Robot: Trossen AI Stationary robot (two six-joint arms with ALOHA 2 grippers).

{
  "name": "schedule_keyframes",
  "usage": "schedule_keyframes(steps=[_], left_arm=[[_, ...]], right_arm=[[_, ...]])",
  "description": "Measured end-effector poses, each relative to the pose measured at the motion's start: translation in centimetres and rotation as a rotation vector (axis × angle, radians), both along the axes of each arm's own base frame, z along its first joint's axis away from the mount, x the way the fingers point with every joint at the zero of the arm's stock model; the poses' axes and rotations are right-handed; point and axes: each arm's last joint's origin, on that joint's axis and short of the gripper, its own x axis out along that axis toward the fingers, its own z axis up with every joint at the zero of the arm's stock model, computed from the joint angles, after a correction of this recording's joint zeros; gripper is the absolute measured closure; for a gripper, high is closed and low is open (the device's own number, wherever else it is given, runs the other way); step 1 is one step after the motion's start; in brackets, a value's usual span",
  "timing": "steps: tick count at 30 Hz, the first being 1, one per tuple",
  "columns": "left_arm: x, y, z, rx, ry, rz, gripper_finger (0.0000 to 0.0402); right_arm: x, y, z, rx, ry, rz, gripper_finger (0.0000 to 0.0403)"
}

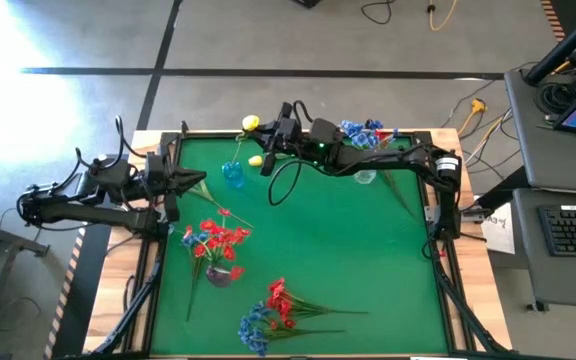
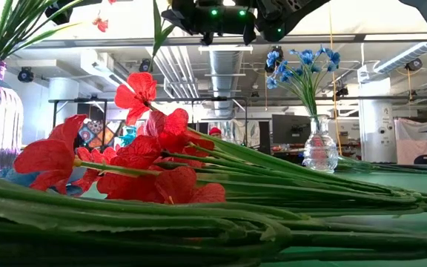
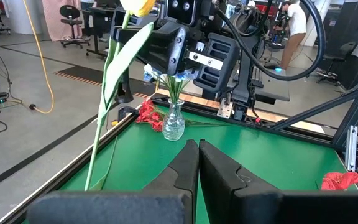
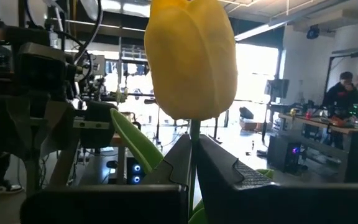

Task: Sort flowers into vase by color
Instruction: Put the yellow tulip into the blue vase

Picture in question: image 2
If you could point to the blue artificial flower bunch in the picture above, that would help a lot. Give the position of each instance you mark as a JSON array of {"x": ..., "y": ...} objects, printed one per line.
[
  {"x": 306, "y": 56},
  {"x": 124, "y": 237}
]

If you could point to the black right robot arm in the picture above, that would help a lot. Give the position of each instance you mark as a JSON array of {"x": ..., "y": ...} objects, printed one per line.
[{"x": 291, "y": 15}]

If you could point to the clear glass vase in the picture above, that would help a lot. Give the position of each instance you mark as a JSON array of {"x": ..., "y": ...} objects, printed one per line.
[{"x": 320, "y": 155}]

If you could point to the person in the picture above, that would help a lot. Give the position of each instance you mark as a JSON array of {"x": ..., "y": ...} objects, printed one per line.
[{"x": 215, "y": 131}]

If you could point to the colourful patterned quilt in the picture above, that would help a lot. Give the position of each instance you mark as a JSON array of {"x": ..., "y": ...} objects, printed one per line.
[{"x": 95, "y": 135}]

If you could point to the large black monitor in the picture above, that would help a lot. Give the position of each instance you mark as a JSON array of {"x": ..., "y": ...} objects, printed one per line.
[{"x": 291, "y": 130}]

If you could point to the white round pillar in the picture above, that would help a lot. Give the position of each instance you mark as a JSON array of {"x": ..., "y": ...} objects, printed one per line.
[{"x": 376, "y": 122}]

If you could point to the pink hanging cloth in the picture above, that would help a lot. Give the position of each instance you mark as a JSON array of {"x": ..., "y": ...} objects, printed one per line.
[{"x": 413, "y": 141}]

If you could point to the green table mat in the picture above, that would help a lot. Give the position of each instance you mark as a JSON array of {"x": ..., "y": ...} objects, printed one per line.
[{"x": 402, "y": 183}]

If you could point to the silver ceiling duct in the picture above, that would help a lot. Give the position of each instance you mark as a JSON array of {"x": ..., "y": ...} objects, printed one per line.
[{"x": 225, "y": 74}]

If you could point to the black metal rack frame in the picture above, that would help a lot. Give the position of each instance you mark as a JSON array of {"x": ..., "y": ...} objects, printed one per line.
[{"x": 198, "y": 99}]

